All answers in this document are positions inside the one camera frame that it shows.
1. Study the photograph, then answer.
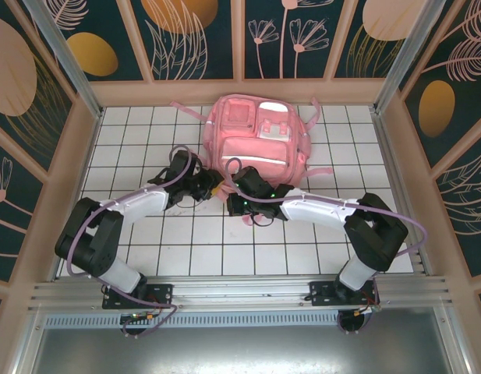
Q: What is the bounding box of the pink backpack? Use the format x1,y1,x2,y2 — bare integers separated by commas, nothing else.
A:
169,93,335,228

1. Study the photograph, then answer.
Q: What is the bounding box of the grey metal sheet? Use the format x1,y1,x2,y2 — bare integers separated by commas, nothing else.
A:
29,326,472,374

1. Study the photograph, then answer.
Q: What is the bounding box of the small controller board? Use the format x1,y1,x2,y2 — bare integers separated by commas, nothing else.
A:
120,310,157,325
352,305,383,317

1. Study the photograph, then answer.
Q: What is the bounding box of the aluminium frame rail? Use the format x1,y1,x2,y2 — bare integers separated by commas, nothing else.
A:
27,274,455,313

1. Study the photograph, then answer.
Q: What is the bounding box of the perforated metal cable tray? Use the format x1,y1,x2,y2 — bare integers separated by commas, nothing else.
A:
43,313,451,330

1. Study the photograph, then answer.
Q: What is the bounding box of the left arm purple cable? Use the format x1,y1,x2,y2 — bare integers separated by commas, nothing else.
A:
66,144,198,340

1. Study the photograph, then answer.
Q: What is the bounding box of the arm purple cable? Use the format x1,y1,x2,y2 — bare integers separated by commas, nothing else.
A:
66,144,198,340
226,157,428,336

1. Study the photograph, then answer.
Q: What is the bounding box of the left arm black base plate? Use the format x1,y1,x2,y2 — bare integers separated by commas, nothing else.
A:
102,280,174,311

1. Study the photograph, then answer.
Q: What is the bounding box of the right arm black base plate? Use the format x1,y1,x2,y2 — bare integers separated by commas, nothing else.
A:
309,280,381,311

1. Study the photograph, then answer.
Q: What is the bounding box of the aluminium side rail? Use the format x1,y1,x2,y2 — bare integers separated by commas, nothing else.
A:
370,108,437,278

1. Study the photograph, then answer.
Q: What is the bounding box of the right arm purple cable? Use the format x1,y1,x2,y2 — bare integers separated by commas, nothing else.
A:
226,157,428,336

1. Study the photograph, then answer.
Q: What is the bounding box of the aluminium corner post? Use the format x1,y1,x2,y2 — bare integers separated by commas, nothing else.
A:
372,0,451,115
23,0,105,120

